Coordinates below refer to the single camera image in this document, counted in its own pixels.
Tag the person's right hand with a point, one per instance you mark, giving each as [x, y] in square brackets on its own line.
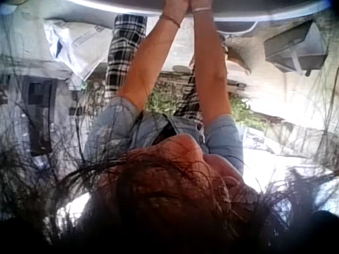
[201, 3]

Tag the person's left hand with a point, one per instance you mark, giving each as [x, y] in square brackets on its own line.
[175, 9]

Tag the silver wrist bangle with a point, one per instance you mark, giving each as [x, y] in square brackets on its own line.
[201, 9]

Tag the dark round basin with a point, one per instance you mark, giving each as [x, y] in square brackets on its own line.
[235, 26]

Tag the grey round table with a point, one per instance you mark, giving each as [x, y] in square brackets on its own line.
[265, 8]

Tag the person's legs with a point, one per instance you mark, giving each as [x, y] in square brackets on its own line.
[126, 50]

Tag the green plants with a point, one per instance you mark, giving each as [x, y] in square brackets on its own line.
[161, 101]

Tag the white printed sack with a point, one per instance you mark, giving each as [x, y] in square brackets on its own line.
[79, 45]

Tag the grey metal box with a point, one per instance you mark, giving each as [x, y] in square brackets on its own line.
[294, 47]

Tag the dark window frame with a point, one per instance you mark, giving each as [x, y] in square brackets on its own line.
[39, 116]

